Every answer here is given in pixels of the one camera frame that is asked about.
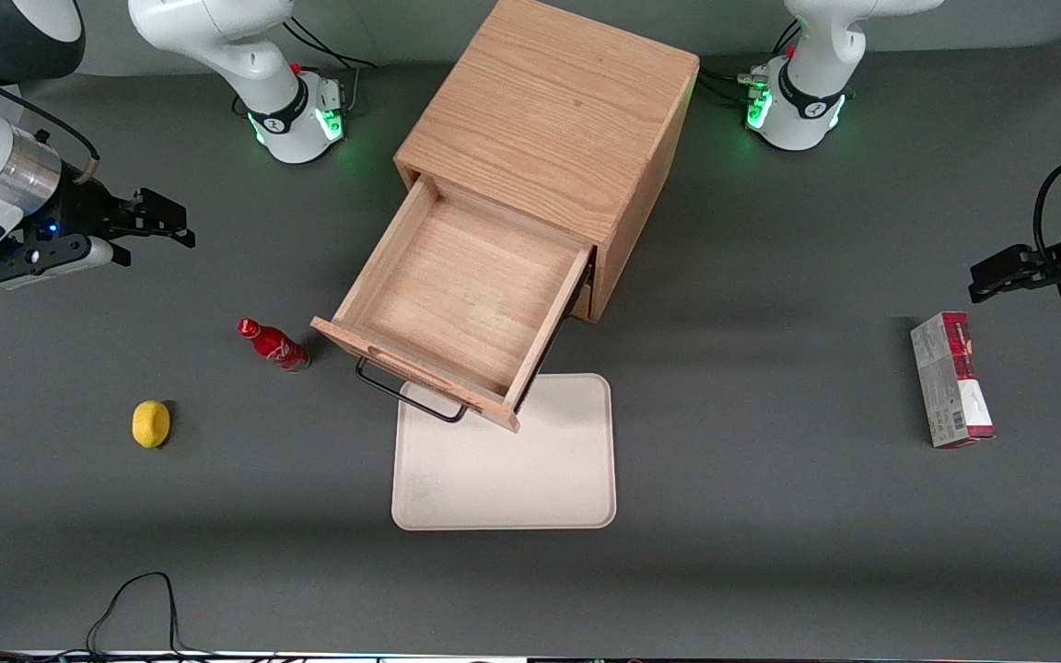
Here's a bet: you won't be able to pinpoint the red plaid cardboard box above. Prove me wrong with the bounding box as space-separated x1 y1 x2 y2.
909 310 997 450

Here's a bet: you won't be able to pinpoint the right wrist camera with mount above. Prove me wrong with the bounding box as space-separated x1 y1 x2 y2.
0 234 118 292

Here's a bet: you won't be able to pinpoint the red cola bottle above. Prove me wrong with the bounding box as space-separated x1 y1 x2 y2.
236 317 312 375

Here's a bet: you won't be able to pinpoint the beige plastic tray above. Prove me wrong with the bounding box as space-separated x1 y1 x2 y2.
391 372 618 532

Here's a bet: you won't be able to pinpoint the yellow lemon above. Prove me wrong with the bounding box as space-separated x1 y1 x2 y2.
131 399 172 450

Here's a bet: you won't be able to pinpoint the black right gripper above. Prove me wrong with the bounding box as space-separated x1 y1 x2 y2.
27 173 198 270

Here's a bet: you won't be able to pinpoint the oak wooden drawer cabinet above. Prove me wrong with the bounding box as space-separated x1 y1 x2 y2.
393 0 702 324

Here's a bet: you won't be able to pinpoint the thin black looped cable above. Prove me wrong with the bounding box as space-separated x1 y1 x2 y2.
86 571 187 657

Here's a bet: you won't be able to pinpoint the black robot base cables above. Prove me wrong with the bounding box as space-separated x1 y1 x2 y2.
696 20 804 110
286 17 377 117

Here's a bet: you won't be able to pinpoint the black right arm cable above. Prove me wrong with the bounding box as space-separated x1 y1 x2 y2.
0 53 100 183

